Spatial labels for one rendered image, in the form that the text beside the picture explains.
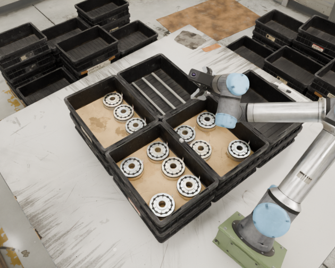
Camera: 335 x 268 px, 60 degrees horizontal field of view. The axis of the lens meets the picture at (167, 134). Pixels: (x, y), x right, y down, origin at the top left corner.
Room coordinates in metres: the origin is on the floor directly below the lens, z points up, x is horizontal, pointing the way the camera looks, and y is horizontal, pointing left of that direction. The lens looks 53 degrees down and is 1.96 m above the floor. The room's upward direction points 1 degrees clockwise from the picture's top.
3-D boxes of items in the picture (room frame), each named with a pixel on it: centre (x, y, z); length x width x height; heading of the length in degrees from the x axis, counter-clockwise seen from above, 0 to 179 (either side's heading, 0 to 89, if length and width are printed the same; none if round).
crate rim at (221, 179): (0.81, -0.21, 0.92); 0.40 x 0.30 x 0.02; 38
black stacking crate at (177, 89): (1.12, 0.04, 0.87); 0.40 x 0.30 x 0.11; 38
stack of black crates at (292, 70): (1.83, -0.99, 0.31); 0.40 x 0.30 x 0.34; 42
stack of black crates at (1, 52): (1.96, 1.20, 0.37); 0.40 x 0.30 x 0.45; 132
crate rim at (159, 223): (0.62, 0.03, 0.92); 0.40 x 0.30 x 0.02; 38
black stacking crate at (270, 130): (0.99, -0.44, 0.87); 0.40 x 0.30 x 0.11; 38
